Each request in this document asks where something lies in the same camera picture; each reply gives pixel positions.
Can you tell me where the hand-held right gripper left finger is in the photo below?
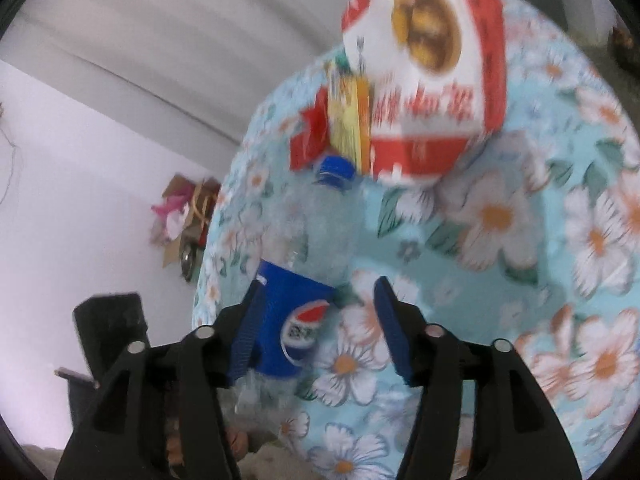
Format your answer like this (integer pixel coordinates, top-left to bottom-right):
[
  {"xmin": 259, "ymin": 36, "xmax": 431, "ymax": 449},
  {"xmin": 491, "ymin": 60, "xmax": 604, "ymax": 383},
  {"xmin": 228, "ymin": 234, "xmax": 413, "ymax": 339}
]
[{"xmin": 54, "ymin": 280, "xmax": 266, "ymax": 480}]

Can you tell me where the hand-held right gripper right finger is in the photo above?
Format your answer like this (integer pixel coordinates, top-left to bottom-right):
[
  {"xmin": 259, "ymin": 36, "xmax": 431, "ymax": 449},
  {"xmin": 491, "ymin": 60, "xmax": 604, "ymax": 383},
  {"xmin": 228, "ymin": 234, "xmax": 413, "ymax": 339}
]
[{"xmin": 372, "ymin": 276, "xmax": 583, "ymax": 480}]

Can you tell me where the blue label plastic bottle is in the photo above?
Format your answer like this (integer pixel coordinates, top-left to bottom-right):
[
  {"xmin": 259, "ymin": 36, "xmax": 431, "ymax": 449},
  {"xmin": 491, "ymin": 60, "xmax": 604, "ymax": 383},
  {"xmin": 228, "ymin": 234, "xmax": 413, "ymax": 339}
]
[{"xmin": 232, "ymin": 156, "xmax": 368, "ymax": 413}]

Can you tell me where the round metal pot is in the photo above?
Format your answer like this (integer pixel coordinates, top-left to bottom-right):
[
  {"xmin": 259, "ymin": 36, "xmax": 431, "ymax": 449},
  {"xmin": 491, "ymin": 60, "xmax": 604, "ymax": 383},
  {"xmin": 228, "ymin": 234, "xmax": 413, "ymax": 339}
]
[{"xmin": 180, "ymin": 241, "xmax": 201, "ymax": 283}]

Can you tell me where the floral blue tablecloth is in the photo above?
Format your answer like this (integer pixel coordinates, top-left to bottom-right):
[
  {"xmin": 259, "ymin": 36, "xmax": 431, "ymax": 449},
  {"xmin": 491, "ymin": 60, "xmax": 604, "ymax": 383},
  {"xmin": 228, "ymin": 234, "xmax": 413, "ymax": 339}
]
[{"xmin": 192, "ymin": 0, "xmax": 640, "ymax": 480}]

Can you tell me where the pink tissue paper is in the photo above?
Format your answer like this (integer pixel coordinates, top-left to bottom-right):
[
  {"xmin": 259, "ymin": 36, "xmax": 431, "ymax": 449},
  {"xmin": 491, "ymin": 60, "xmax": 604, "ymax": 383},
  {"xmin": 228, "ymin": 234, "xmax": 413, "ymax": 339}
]
[{"xmin": 150, "ymin": 195, "xmax": 188, "ymax": 241}]

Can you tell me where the cardboard box with clutter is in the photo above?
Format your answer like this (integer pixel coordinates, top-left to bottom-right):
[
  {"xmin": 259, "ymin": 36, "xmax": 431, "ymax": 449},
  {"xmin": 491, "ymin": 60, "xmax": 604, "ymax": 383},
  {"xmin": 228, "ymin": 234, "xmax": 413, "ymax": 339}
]
[{"xmin": 160, "ymin": 175, "xmax": 222, "ymax": 268}]

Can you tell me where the red packet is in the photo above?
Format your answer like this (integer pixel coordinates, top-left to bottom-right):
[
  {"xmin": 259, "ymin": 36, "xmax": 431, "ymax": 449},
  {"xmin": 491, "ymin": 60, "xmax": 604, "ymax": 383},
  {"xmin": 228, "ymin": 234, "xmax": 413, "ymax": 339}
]
[{"xmin": 289, "ymin": 87, "xmax": 333, "ymax": 171}]

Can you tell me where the yellow green packet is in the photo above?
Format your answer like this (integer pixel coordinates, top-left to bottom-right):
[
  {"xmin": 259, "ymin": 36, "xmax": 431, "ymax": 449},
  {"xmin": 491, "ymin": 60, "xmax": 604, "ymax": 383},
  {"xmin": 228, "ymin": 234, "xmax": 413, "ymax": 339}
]
[{"xmin": 327, "ymin": 57, "xmax": 373, "ymax": 171}]

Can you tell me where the red white food box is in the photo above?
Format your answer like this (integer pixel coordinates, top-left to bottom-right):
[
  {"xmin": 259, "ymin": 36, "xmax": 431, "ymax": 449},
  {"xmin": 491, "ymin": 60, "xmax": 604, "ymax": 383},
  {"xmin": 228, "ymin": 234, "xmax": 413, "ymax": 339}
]
[{"xmin": 341, "ymin": 0, "xmax": 508, "ymax": 186}]

